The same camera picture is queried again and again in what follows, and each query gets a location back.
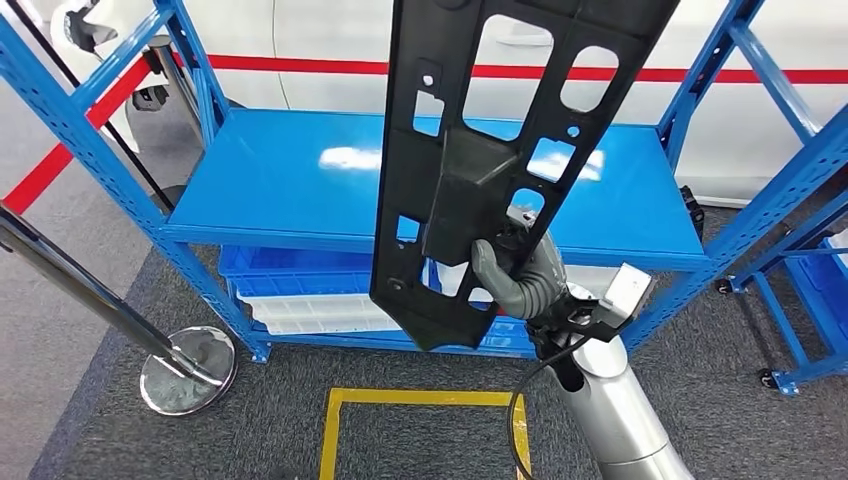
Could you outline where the black plastic frame part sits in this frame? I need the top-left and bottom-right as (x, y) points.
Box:
(368, 0), (682, 352)

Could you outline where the chrome stanchion with mirror base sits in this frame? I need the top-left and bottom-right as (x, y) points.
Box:
(0, 201), (238, 417)

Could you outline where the pale wrist camera with bracket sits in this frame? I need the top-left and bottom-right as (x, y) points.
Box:
(529, 262), (656, 343)

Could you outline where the blue steel shelf rack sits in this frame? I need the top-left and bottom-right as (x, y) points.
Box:
(0, 0), (848, 364)
(715, 192), (848, 397)

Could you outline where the red barrier belt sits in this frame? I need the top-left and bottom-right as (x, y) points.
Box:
(1, 58), (154, 217)
(173, 54), (848, 86)

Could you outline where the thick black cable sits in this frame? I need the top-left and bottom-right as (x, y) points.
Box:
(506, 337), (592, 480)

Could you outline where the chrome stanchion with belt head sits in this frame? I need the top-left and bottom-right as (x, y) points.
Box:
(132, 34), (203, 144)

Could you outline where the white car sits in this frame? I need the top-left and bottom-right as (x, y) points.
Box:
(129, 0), (848, 210)

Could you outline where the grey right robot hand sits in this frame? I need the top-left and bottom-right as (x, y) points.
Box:
(470, 208), (571, 323)

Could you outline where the black pole stanchion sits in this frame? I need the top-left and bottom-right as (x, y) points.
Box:
(6, 0), (190, 213)

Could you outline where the white curved shell object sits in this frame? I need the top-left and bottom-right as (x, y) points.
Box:
(49, 0), (142, 154)

